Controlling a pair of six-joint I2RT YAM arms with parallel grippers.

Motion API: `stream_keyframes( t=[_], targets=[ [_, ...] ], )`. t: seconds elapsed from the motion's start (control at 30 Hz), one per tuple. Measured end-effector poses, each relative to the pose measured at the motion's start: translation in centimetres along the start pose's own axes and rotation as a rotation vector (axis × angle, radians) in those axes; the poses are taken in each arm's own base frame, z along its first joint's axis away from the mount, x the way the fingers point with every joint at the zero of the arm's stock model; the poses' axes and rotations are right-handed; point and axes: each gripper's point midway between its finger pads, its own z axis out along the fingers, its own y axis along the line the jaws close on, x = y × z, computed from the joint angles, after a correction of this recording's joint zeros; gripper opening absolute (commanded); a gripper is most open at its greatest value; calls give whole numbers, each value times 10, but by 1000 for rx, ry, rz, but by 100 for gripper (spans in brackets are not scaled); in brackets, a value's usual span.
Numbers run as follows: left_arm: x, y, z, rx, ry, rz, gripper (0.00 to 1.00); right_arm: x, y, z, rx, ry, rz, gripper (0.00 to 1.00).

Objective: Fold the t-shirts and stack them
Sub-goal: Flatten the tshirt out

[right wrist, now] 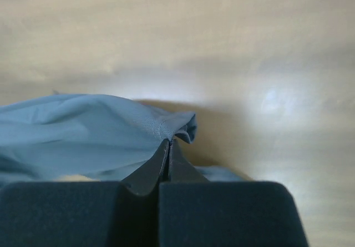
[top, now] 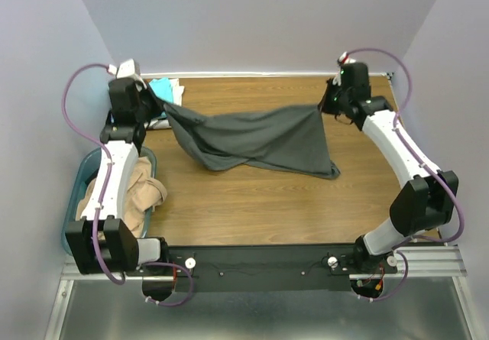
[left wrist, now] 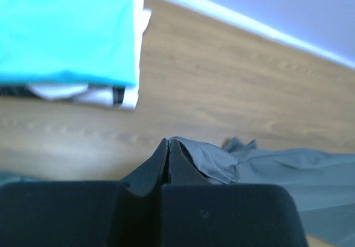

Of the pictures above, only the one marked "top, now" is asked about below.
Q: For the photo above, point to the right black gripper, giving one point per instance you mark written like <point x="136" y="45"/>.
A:
<point x="338" y="111"/>

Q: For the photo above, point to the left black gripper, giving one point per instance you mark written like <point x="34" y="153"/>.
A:
<point x="158" y="103"/>

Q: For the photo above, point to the dark grey t-shirt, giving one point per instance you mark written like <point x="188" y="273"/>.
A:
<point x="289" y="139"/>

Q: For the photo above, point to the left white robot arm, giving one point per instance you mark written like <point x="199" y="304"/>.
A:
<point x="101" y="242"/>

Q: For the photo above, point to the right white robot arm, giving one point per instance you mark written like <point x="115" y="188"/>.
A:
<point x="425" y="201"/>

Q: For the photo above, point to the teal folded t-shirt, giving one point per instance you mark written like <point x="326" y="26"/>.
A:
<point x="162" y="89"/>

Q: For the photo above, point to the white folded t-shirt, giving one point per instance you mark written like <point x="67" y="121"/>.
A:
<point x="161" y="122"/>

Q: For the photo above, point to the teal plastic bin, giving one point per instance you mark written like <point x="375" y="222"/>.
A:
<point x="88" y="170"/>

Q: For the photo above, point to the beige crumpled t-shirt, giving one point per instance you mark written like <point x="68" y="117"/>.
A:
<point x="144" y="193"/>

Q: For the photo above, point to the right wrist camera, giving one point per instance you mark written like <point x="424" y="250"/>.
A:
<point x="345" y="58"/>

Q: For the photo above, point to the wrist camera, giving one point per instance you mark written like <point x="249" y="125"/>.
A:
<point x="127" y="69"/>
<point x="345" y="58"/>

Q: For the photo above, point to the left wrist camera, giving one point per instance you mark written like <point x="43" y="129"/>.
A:
<point x="127" y="69"/>

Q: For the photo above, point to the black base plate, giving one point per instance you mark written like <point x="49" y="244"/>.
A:
<point x="273" y="267"/>

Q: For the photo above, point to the aluminium frame rail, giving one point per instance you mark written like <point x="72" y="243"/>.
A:
<point x="422" y="261"/>

